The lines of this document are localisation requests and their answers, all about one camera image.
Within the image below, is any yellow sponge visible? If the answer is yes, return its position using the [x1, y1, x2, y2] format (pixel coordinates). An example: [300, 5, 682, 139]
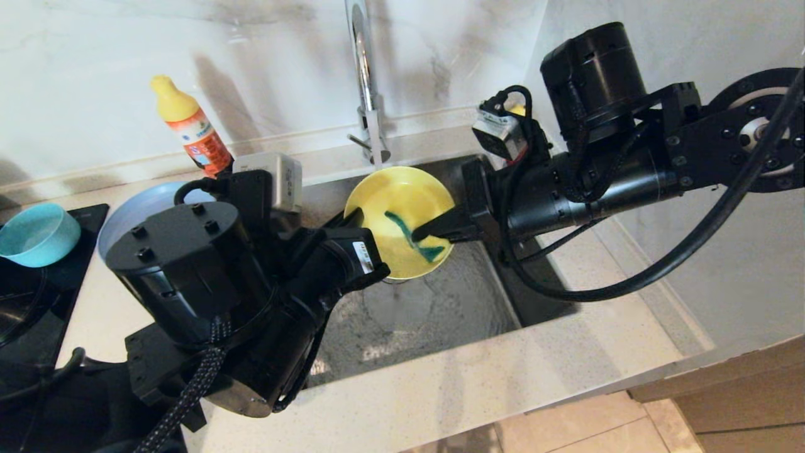
[385, 211, 446, 264]

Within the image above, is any pale yellow bowl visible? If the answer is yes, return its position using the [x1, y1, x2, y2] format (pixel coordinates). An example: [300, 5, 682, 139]
[344, 166, 455, 281]

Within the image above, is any chrome faucet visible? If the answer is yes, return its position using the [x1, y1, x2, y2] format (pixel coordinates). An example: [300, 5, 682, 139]
[347, 0, 392, 165]

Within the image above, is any orange dish soap bottle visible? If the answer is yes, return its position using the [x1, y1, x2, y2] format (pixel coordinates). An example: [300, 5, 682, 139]
[151, 75, 235, 177]

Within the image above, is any blue-grey plate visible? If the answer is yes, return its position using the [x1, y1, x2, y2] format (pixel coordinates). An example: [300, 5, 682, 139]
[97, 181, 218, 265]

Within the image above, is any light blue bowl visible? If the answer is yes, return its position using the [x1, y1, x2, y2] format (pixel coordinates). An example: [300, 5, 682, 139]
[0, 203, 82, 268]

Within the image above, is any stainless steel sink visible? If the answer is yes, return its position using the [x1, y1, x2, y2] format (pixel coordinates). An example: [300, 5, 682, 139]
[302, 153, 579, 391]

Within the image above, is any running water stream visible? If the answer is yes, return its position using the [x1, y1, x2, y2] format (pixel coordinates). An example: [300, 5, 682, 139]
[368, 113, 387, 169]

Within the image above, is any black induction cooktop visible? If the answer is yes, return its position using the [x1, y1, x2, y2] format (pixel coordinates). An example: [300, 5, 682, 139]
[0, 203, 111, 391]

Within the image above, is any wooden cabinet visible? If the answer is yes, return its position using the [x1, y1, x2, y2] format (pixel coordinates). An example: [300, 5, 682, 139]
[626, 332, 805, 453]

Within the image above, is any black braided cable sleeve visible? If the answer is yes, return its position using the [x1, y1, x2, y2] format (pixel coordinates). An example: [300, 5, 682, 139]
[557, 120, 652, 203]
[132, 318, 230, 453]

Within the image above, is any thin braided gripper cable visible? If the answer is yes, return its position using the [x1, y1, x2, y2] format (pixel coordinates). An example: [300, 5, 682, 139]
[274, 308, 331, 413]
[516, 220, 601, 264]

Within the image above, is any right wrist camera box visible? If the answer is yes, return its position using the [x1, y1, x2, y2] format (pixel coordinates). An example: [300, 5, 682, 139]
[472, 91, 535, 161]

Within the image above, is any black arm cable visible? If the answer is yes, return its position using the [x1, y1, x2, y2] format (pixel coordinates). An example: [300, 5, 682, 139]
[500, 66, 805, 303]
[173, 176, 230, 205]

